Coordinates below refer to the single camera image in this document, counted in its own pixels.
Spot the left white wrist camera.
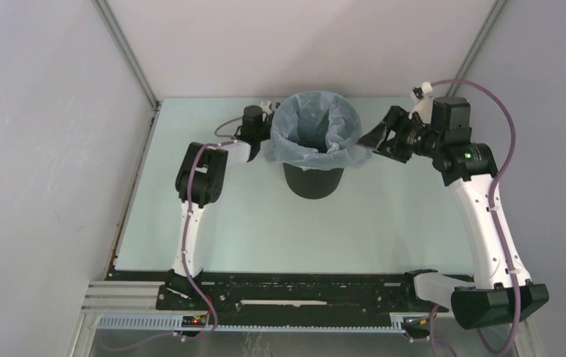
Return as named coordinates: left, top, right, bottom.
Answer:
left=259, top=100, right=275, bottom=117

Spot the left aluminium corner post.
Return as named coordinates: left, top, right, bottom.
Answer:
left=92, top=0, right=161, bottom=109

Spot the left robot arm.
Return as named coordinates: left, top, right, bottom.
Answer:
left=165, top=101, right=280, bottom=310

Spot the grey toothed cable duct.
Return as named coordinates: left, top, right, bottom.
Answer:
left=97, top=314, right=405, bottom=333

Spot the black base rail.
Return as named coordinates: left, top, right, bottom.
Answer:
left=109, top=271, right=432, bottom=327

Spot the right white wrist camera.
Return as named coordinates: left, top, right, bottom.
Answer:
left=409, top=82, right=434, bottom=123

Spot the light blue plastic trash bag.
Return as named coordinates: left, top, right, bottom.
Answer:
left=265, top=91, right=372, bottom=170

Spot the small circuit board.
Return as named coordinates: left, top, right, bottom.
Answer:
left=181, top=316, right=208, bottom=328

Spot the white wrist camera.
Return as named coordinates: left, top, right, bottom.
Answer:
left=259, top=100, right=275, bottom=117
left=409, top=82, right=434, bottom=123

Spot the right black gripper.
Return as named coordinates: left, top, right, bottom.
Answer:
left=356, top=104, right=443, bottom=164

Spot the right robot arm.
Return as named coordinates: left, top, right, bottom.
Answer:
left=357, top=97, right=550, bottom=329

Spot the black cylindrical trash bin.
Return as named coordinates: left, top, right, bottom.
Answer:
left=282, top=96, right=345, bottom=201

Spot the aluminium corner post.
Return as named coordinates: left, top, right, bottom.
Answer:
left=454, top=0, right=509, bottom=80
left=92, top=0, right=161, bottom=109

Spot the right aluminium corner post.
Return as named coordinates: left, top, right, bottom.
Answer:
left=454, top=0, right=509, bottom=80

